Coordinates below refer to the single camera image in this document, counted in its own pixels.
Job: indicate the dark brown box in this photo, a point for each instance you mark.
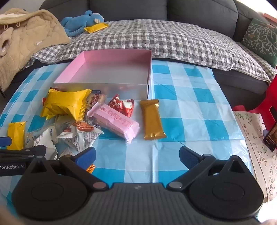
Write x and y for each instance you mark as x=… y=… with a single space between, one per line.
x=271 y=138

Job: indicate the small yellow packet red label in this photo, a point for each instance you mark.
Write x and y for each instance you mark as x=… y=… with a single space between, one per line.
x=16 y=135

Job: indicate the beige fleece blanket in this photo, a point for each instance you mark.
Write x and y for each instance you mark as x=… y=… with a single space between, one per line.
x=26 y=39

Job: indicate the flat yellow packet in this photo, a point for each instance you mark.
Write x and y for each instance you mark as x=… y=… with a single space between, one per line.
x=96 y=27

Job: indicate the orange snack packet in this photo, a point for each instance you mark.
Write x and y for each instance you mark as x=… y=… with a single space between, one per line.
x=91 y=168

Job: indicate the large yellow snack packet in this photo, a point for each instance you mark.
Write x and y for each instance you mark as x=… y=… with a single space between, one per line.
x=69 y=99
x=50 y=111

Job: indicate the white packet grey text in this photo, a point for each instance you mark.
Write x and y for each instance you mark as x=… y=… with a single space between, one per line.
x=89 y=140

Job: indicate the white packet blue print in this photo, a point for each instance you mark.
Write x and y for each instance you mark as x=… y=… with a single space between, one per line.
x=43 y=140

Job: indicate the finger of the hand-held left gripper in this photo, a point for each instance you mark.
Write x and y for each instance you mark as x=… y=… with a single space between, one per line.
x=5 y=142
x=32 y=150

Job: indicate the blue checked tablecloth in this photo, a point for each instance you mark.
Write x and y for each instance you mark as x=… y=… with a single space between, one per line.
x=194 y=103

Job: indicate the reddish books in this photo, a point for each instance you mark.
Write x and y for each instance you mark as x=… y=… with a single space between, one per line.
x=270 y=16

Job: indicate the red white candy packet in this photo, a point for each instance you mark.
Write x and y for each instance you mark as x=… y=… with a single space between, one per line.
x=126 y=108
x=113 y=101

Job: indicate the floral cloth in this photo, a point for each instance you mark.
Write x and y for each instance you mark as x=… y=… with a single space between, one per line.
x=255 y=147

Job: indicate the gold foil packet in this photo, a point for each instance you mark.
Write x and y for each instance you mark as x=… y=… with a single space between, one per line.
x=152 y=120

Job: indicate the white packet walnut picture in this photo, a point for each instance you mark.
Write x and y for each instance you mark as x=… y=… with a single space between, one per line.
x=83 y=126

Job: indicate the pink wafer packet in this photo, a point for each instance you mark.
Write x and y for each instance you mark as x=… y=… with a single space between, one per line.
x=114 y=121

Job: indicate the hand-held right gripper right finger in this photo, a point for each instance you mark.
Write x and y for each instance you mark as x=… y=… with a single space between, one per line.
x=188 y=156

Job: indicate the red plastic stool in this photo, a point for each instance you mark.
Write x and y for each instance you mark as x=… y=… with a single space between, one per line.
x=270 y=99

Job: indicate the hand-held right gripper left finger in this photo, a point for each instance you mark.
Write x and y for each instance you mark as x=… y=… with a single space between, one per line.
x=85 y=155

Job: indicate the pink cardboard box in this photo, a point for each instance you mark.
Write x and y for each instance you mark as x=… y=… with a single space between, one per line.
x=112 y=69

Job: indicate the grey checked quilt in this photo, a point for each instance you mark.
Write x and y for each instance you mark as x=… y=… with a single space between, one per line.
x=168 y=41

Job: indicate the green patterned cushion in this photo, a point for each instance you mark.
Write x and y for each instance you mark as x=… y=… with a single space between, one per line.
x=261 y=41

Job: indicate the dark grey sofa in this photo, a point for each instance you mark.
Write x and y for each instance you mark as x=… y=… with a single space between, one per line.
x=129 y=9

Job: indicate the clear nougat packet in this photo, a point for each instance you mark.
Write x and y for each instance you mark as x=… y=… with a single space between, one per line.
x=97 y=99

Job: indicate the blue plush toy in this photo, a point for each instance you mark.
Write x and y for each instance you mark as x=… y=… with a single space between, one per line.
x=80 y=21

